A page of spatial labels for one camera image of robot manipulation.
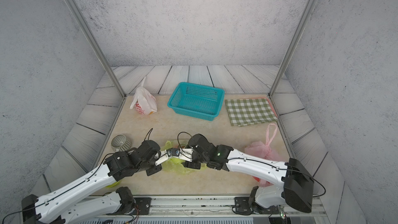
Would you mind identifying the yellow-green avocado plastic bag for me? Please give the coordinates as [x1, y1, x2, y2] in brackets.
[161, 140, 205, 175]

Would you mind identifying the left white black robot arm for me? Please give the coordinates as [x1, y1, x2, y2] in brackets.
[21, 140, 161, 224]

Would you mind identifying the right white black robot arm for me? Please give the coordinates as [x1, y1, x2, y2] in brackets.
[188, 134, 315, 213]

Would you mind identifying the white tied plastic bag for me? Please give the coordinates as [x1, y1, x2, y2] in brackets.
[130, 77, 157, 115]

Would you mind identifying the pink strawberry plastic bag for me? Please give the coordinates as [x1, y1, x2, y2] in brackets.
[244, 122, 285, 188]

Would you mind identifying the lime green plastic cup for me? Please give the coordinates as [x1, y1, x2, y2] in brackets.
[106, 181, 121, 188]

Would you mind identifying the teal plastic basket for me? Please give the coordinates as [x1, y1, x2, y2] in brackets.
[167, 82, 225, 121]

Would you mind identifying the green checkered cloth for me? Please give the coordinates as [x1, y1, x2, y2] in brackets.
[225, 97, 278, 127]

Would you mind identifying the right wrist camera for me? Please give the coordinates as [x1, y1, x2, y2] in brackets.
[172, 148, 193, 162]

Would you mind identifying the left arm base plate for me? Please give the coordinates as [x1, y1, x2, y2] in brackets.
[132, 197, 152, 216]

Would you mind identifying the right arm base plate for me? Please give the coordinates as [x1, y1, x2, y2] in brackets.
[232, 197, 278, 216]

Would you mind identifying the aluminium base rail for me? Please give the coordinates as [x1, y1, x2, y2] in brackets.
[62, 194, 330, 224]

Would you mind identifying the left aluminium frame post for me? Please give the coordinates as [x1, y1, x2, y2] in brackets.
[64, 0, 126, 99]

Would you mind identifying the aluminium frame post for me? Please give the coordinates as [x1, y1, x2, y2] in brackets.
[64, 0, 126, 99]
[268, 0, 317, 98]

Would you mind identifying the right aluminium frame post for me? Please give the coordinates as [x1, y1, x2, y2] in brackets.
[268, 0, 317, 98]

